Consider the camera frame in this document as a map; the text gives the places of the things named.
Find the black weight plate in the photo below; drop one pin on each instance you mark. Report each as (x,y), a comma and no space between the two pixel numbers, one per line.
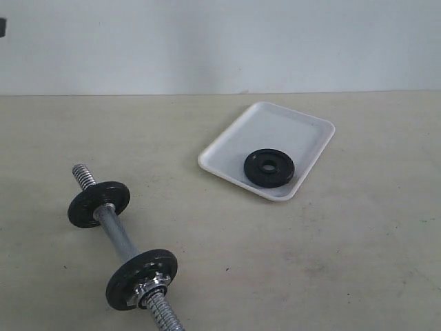
(269,168)
(82,207)
(137,270)

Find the chrome threaded dumbbell bar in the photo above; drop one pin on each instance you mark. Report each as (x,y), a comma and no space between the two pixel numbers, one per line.
(158,306)

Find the white rectangular plastic tray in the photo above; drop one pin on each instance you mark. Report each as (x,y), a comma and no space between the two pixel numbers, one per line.
(265,125)

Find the chrome star collar nut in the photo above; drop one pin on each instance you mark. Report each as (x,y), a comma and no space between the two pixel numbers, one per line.
(157,284)

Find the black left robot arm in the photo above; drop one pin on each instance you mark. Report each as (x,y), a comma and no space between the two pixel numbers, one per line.
(3,26)

